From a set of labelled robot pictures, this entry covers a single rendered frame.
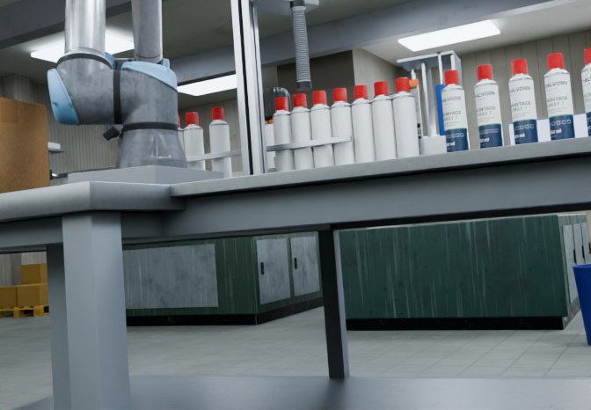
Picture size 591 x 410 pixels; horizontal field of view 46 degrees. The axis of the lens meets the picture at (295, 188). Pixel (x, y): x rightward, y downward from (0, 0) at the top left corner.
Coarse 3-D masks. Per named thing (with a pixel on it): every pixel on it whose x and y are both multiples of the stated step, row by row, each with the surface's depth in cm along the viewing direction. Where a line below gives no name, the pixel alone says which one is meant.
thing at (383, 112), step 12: (384, 84) 164; (384, 96) 163; (372, 108) 164; (384, 108) 162; (384, 120) 162; (384, 132) 162; (384, 144) 162; (396, 144) 163; (384, 156) 162; (396, 156) 162
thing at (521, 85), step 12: (516, 60) 152; (516, 72) 152; (516, 84) 151; (528, 84) 150; (516, 96) 151; (528, 96) 150; (516, 108) 151; (528, 108) 150; (516, 120) 151; (528, 120) 150; (516, 132) 151; (528, 132) 150
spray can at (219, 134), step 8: (216, 112) 180; (216, 120) 180; (224, 120) 182; (216, 128) 179; (224, 128) 180; (216, 136) 179; (224, 136) 179; (216, 144) 179; (224, 144) 179; (216, 152) 179; (216, 160) 179; (224, 160) 179; (216, 168) 179; (224, 168) 179; (224, 176) 178
